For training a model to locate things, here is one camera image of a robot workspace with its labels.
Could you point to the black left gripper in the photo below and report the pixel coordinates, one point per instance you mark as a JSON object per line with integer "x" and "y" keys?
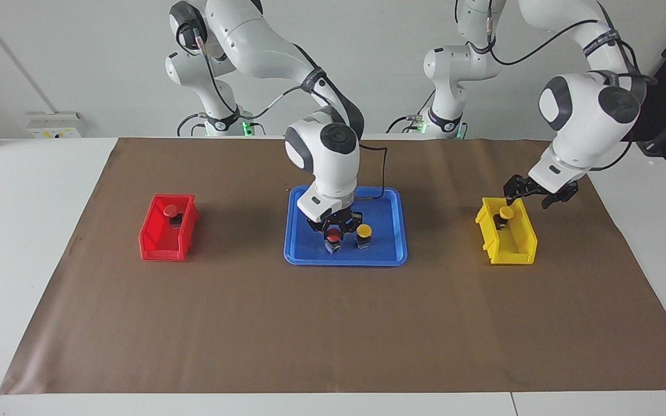
{"x": 555, "y": 193}

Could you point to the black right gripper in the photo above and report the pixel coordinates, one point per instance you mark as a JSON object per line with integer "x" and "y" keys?
{"x": 339, "y": 222}

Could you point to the red push button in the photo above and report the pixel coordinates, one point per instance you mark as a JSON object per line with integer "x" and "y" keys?
{"x": 333, "y": 235}
{"x": 170, "y": 211}

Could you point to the yellow push button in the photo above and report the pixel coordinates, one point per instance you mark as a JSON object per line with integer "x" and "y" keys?
{"x": 364, "y": 231}
{"x": 506, "y": 213}

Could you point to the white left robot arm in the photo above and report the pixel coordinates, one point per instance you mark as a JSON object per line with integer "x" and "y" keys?
{"x": 587, "y": 127}

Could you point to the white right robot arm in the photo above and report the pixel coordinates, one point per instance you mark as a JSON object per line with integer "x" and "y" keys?
{"x": 333, "y": 173}

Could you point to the blue plastic tray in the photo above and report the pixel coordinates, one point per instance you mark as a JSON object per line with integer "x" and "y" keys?
{"x": 385, "y": 242}

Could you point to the yellow plastic bin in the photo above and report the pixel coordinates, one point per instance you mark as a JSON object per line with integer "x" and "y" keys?
{"x": 512, "y": 257}

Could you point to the brown paper mat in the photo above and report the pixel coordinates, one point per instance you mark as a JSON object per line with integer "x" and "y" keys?
{"x": 333, "y": 323}

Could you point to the red plastic bin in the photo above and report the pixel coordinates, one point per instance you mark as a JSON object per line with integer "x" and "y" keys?
{"x": 159, "y": 251}

